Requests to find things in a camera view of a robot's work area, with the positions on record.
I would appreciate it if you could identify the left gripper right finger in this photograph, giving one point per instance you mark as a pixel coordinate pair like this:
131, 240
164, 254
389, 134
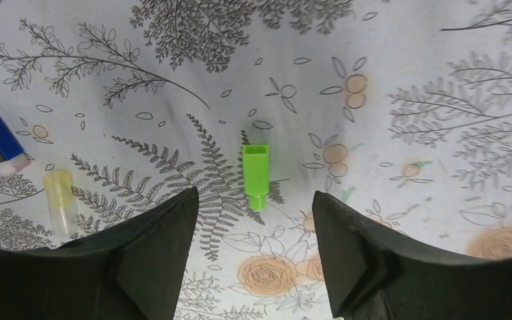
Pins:
374, 272

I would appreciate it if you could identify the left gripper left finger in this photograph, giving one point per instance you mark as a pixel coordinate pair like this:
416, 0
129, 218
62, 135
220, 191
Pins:
133, 270

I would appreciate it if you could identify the yellow transparent pen cap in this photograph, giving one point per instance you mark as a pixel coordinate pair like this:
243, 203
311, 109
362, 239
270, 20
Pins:
61, 202

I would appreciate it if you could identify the floral patterned table mat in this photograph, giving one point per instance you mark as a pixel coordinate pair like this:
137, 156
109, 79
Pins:
401, 108

